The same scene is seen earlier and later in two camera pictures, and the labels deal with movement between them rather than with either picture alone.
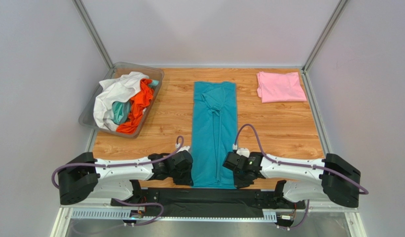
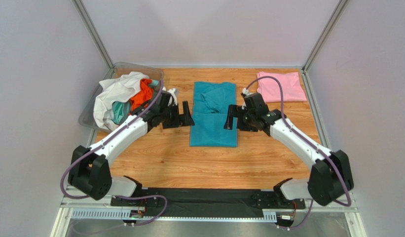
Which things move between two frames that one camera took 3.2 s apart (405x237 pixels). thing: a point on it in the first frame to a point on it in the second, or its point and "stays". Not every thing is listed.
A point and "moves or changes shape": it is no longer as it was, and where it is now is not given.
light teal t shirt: (121, 111) stays
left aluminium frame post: (92, 32) stays
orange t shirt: (139, 103) stays
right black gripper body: (230, 164) to (239, 116)
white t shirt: (114, 90) stays
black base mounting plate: (207, 202) stays
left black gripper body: (181, 177) to (170, 116)
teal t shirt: (214, 133) moves or changes shape
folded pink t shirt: (280, 87) stays
